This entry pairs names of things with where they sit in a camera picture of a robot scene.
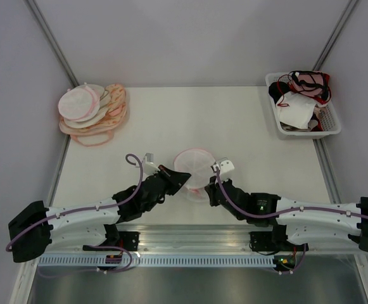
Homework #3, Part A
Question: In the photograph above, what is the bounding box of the aluminium front rail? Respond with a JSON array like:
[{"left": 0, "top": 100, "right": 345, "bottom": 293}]
[{"left": 27, "top": 218, "right": 360, "bottom": 256}]

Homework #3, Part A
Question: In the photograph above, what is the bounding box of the purple cable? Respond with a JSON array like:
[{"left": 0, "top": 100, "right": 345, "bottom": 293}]
[
  {"left": 213, "top": 167, "right": 368, "bottom": 222},
  {"left": 5, "top": 153, "right": 146, "bottom": 253}
]

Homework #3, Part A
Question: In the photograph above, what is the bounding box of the white bra in basket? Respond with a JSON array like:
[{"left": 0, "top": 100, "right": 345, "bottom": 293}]
[{"left": 276, "top": 92, "right": 317, "bottom": 129}]

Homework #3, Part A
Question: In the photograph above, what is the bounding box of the left aluminium frame post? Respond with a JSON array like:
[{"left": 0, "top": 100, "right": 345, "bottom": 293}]
[{"left": 24, "top": 0, "right": 79, "bottom": 87}]

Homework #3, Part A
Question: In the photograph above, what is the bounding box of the stack of laundry bags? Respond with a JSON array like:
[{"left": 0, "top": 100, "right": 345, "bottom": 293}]
[{"left": 59, "top": 84, "right": 128, "bottom": 147}]

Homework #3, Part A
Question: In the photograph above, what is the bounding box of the white slotted cable duct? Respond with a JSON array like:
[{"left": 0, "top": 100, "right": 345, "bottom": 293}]
[{"left": 38, "top": 254, "right": 276, "bottom": 268}]

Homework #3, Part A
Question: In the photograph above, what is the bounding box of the top white pink laundry bag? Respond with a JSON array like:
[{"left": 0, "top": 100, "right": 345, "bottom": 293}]
[{"left": 58, "top": 85, "right": 100, "bottom": 122}]

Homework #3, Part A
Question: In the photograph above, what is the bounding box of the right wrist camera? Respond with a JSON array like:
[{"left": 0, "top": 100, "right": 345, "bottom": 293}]
[{"left": 212, "top": 158, "right": 234, "bottom": 182}]

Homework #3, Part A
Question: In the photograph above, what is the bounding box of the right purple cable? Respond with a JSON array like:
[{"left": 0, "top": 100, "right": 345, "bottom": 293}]
[{"left": 213, "top": 167, "right": 368, "bottom": 222}]

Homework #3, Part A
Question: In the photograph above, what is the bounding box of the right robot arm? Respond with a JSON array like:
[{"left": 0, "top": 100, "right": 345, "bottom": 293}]
[{"left": 205, "top": 177, "right": 368, "bottom": 253}]

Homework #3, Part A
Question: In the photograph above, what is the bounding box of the white plastic basket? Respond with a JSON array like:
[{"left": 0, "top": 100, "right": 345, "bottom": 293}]
[{"left": 265, "top": 72, "right": 343, "bottom": 140}]

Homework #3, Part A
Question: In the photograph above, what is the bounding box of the white pink mesh laundry bag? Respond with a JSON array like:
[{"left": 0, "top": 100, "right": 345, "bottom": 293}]
[{"left": 173, "top": 148, "right": 215, "bottom": 203}]

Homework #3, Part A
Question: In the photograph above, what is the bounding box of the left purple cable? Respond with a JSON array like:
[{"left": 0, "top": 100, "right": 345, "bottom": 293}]
[{"left": 5, "top": 153, "right": 146, "bottom": 253}]

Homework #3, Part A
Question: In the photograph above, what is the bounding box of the aluminium frame post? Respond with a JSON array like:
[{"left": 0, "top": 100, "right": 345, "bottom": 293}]
[
  {"left": 312, "top": 0, "right": 360, "bottom": 70},
  {"left": 24, "top": 0, "right": 79, "bottom": 87}
]

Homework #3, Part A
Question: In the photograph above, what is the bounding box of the red black bra in basket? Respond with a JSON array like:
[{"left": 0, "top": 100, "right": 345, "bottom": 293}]
[{"left": 268, "top": 70, "right": 332, "bottom": 108}]

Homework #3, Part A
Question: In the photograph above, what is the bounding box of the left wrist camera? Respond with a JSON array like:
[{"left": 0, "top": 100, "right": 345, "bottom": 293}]
[{"left": 142, "top": 153, "right": 158, "bottom": 175}]

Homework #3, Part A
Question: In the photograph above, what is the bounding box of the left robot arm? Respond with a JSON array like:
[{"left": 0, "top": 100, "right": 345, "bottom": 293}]
[{"left": 6, "top": 165, "right": 191, "bottom": 263}]

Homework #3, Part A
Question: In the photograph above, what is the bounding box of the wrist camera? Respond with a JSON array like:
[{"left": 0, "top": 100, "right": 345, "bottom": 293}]
[
  {"left": 212, "top": 158, "right": 234, "bottom": 182},
  {"left": 142, "top": 153, "right": 158, "bottom": 175}
]

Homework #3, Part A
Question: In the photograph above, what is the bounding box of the right aluminium frame post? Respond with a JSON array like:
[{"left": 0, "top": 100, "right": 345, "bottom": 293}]
[{"left": 312, "top": 0, "right": 360, "bottom": 70}]

